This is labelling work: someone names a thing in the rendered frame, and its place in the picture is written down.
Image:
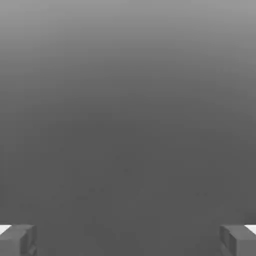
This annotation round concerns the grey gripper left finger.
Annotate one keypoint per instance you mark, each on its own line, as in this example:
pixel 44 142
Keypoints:
pixel 16 240

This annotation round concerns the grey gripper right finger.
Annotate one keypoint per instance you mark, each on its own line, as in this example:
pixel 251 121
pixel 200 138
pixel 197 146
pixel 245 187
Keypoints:
pixel 240 240

